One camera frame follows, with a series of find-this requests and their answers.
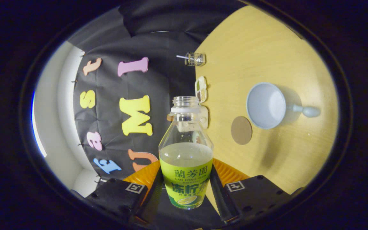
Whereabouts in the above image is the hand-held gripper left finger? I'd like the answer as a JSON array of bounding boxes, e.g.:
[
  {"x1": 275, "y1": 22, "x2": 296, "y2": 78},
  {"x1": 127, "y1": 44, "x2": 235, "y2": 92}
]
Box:
[{"x1": 87, "y1": 161, "x2": 164, "y2": 224}]

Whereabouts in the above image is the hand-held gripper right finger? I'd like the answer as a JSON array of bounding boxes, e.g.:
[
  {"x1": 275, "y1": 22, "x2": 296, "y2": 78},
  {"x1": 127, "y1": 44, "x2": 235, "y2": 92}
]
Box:
[{"x1": 210, "y1": 159, "x2": 291, "y2": 224}]

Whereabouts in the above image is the green label juice bottle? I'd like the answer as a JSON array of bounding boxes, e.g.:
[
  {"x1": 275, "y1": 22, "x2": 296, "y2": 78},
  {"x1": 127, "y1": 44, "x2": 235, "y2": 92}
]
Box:
[{"x1": 159, "y1": 96, "x2": 214, "y2": 210}]

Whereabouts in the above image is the round brown coaster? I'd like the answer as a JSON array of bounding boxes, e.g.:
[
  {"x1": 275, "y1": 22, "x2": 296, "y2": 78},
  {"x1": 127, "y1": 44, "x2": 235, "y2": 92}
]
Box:
[{"x1": 231, "y1": 116, "x2": 253, "y2": 145}]

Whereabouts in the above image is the pale grey cup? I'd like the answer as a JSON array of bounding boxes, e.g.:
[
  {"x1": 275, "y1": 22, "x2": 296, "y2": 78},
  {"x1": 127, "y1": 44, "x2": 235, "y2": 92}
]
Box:
[{"x1": 246, "y1": 82, "x2": 321, "y2": 129}]

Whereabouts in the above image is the cream toaster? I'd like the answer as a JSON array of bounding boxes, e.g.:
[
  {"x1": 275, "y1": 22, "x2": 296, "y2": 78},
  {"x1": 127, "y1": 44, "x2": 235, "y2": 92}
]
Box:
[{"x1": 199, "y1": 105, "x2": 210, "y2": 129}]

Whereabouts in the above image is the white divided food tray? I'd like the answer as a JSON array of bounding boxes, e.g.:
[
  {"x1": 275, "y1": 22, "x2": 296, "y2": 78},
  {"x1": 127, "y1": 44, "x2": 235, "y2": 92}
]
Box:
[{"x1": 195, "y1": 76, "x2": 207, "y2": 103}]

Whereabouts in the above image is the wooden table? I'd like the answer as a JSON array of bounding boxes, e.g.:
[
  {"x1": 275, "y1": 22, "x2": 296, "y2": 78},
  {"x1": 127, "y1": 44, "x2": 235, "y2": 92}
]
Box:
[{"x1": 195, "y1": 5, "x2": 338, "y2": 213}]

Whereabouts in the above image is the wire mesh holder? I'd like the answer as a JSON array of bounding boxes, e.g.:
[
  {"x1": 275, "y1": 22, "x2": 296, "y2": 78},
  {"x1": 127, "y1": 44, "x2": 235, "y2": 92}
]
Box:
[{"x1": 185, "y1": 52, "x2": 206, "y2": 67}]

